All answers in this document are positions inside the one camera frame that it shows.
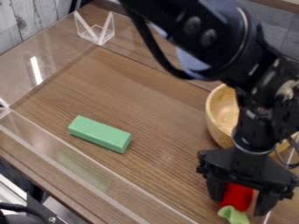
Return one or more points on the wooden bowl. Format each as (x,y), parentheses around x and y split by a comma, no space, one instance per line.
(221,115)

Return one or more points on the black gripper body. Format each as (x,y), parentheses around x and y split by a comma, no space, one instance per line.
(255,171)

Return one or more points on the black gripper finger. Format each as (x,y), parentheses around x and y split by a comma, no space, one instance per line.
(265,202)
(215,182)

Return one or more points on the black table clamp mount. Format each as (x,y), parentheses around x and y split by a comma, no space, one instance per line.
(20,209)

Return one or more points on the red plush strawberry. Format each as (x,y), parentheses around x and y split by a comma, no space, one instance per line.
(235,203)

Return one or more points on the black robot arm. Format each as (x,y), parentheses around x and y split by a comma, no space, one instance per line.
(208,40)

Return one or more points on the green rectangular block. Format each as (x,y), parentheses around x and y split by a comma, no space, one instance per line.
(100,134)

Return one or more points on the clear acrylic tray walls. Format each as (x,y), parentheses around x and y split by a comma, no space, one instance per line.
(57,76)

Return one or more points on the clear acrylic corner bracket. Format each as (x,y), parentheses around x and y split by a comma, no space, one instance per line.
(96,34)

